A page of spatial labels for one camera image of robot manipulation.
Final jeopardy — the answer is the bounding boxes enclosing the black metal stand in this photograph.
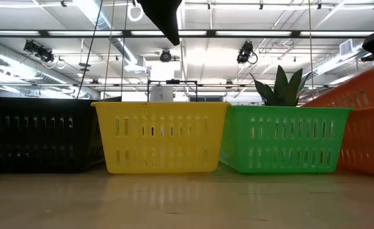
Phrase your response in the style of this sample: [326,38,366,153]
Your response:
[147,79,198,102]

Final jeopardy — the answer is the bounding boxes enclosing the black hanging cable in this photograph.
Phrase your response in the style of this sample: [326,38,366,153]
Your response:
[77,0,104,99]

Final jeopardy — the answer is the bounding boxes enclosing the yellow plastic basket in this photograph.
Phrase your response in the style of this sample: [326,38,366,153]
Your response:
[90,101,232,175]

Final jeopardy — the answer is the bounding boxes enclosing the green plant in white pot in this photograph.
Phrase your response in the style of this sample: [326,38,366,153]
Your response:
[249,65,312,108]

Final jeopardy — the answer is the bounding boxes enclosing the green plastic basket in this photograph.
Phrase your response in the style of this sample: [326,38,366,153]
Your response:
[219,105,354,175]

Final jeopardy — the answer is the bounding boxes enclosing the round black overhead camera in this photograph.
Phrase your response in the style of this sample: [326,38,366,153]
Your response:
[159,49,172,63]

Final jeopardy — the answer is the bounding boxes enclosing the black ceiling camera with cable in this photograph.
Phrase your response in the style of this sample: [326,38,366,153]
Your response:
[237,40,258,65]

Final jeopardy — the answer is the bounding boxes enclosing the white box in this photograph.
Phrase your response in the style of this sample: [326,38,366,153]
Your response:
[150,86,174,102]

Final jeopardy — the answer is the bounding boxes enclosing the black overhead light bar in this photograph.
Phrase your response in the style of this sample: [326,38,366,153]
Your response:
[0,29,374,39]

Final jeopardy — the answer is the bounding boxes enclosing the white looped cable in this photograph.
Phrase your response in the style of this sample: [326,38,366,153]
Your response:
[127,2,144,22]

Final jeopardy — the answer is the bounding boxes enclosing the black plastic basket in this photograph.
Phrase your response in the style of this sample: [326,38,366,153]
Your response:
[0,97,105,174]

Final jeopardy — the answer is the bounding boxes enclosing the black ceiling camera cluster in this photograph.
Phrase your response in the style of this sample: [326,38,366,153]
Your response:
[23,39,56,64]

